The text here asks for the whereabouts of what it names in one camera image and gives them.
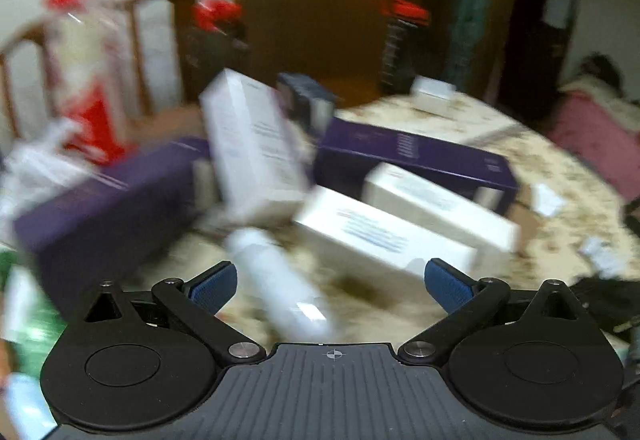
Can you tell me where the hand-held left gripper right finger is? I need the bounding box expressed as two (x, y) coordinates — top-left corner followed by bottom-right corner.
(398, 258), (592, 366)

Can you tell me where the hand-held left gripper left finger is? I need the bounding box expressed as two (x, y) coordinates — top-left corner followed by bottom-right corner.
(82, 261), (264, 366)

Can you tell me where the white tube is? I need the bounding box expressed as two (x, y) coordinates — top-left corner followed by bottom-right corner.
(224, 227), (337, 342)

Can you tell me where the floral cloth desktop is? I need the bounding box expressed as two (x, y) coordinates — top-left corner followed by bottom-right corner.
(132, 91), (640, 353)

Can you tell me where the white paper scrap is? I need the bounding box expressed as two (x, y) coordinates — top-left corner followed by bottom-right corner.
(576, 235), (627, 279)
(529, 182), (567, 219)

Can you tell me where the brown cardboard piece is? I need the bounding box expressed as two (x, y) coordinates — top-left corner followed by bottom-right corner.
(509, 180), (547, 257)

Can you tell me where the dark navy folded box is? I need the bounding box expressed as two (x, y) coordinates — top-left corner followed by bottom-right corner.
(14, 136), (218, 303)

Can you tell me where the long dark purple carton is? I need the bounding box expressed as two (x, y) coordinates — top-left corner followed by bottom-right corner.
(314, 117), (519, 217)

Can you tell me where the tall white carton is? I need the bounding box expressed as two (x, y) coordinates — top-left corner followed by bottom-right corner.
(199, 68), (312, 222)

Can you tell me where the pink cloth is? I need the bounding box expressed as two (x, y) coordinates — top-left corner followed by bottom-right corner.
(546, 88), (640, 201)

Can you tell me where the green plastic bag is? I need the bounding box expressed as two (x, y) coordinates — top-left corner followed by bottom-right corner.
(0, 244), (68, 373)

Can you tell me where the small white carton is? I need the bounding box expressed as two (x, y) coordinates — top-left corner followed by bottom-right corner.
(411, 75), (457, 117)

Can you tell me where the white plastic bag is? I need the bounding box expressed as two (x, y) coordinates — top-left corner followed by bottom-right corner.
(0, 119), (93, 223)

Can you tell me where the dark door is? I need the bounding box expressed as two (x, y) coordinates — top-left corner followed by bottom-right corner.
(499, 0), (589, 121)

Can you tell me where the dark bottle with red cap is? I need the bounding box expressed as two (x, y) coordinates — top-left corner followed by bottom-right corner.
(379, 0), (432, 96)
(181, 0), (249, 109)

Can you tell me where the bagged stack of paper cups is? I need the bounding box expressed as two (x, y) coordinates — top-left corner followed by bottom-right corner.
(41, 0), (132, 167)

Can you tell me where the wooden chair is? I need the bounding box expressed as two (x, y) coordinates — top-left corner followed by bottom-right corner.
(0, 0), (247, 143)

